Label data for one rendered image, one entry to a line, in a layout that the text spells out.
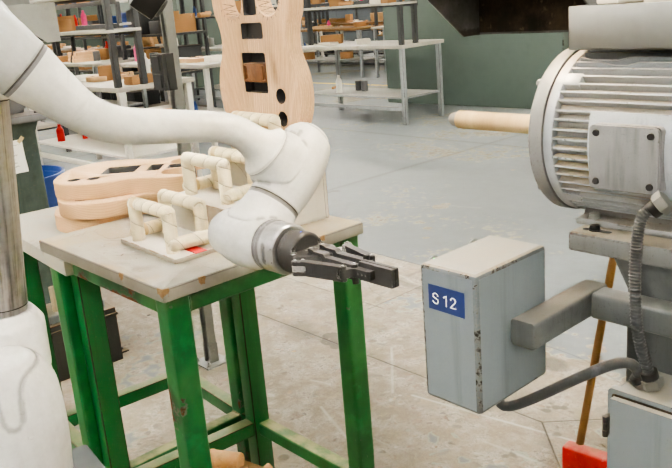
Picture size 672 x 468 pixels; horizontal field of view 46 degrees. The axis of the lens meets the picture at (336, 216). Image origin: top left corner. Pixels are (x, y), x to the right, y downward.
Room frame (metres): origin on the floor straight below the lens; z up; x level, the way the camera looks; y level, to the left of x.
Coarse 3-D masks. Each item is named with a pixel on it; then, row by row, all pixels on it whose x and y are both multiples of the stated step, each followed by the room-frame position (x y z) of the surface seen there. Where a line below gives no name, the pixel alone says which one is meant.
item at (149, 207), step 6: (132, 198) 1.87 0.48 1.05; (138, 198) 1.86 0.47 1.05; (132, 204) 1.86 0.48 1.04; (138, 204) 1.83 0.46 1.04; (144, 204) 1.81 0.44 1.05; (150, 204) 1.80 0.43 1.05; (156, 204) 1.78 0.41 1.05; (162, 204) 1.78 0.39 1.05; (138, 210) 1.84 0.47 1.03; (144, 210) 1.81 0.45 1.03; (150, 210) 1.79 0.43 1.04; (156, 210) 1.76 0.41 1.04; (162, 210) 1.75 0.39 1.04; (168, 210) 1.74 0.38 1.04; (174, 210) 1.76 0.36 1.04; (156, 216) 1.78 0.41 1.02
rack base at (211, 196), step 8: (184, 192) 2.01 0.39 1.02; (200, 192) 2.00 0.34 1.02; (208, 192) 1.99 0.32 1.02; (216, 192) 1.98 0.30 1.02; (208, 200) 1.90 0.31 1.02; (216, 200) 1.90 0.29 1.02; (176, 208) 1.97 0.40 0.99; (184, 208) 1.94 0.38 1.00; (208, 208) 1.85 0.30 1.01; (216, 208) 1.82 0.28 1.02; (224, 208) 1.81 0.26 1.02; (176, 216) 1.98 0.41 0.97; (184, 216) 1.95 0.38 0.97; (192, 216) 1.92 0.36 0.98; (208, 216) 1.86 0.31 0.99; (184, 224) 1.95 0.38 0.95; (192, 224) 1.92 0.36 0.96
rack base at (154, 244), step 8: (160, 232) 1.93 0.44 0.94; (184, 232) 1.92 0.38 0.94; (192, 232) 1.91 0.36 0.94; (128, 240) 1.88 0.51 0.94; (144, 240) 1.87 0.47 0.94; (152, 240) 1.87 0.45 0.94; (160, 240) 1.86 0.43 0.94; (136, 248) 1.84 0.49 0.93; (144, 248) 1.81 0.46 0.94; (152, 248) 1.80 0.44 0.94; (160, 248) 1.79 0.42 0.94; (208, 248) 1.76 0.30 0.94; (160, 256) 1.75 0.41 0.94; (168, 256) 1.73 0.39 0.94; (176, 256) 1.72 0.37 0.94; (184, 256) 1.72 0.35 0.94; (192, 256) 1.73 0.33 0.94; (200, 256) 1.74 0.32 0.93
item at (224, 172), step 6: (222, 168) 1.84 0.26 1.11; (228, 168) 1.85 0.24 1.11; (222, 174) 1.84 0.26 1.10; (228, 174) 1.85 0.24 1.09; (222, 180) 1.84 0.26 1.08; (228, 180) 1.84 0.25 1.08; (222, 186) 1.84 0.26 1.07; (228, 186) 1.84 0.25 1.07; (222, 192) 1.84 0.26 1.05; (222, 198) 1.84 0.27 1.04; (222, 204) 1.85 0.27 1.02; (228, 204) 1.84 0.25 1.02
